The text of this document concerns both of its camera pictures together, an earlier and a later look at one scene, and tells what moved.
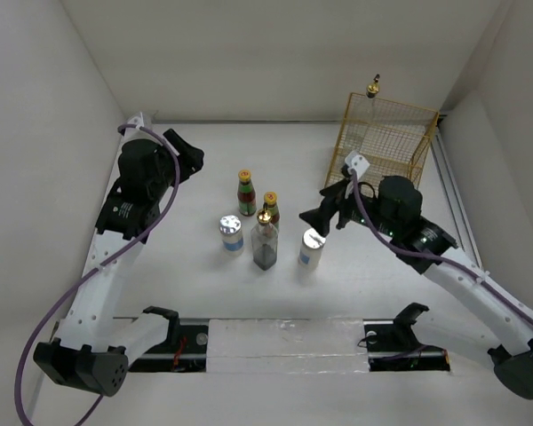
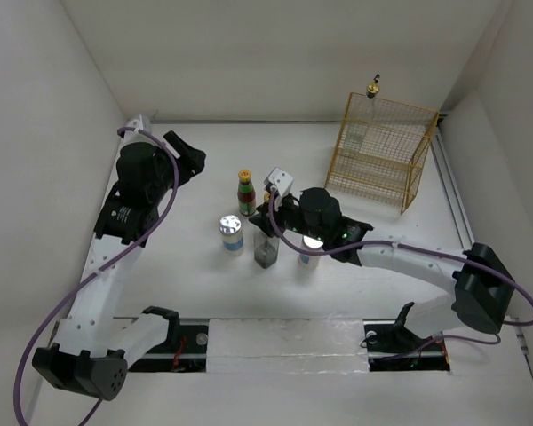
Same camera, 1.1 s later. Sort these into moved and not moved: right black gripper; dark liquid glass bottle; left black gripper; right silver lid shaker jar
Moved: right black gripper
Not moved: right silver lid shaker jar; dark liquid glass bottle; left black gripper
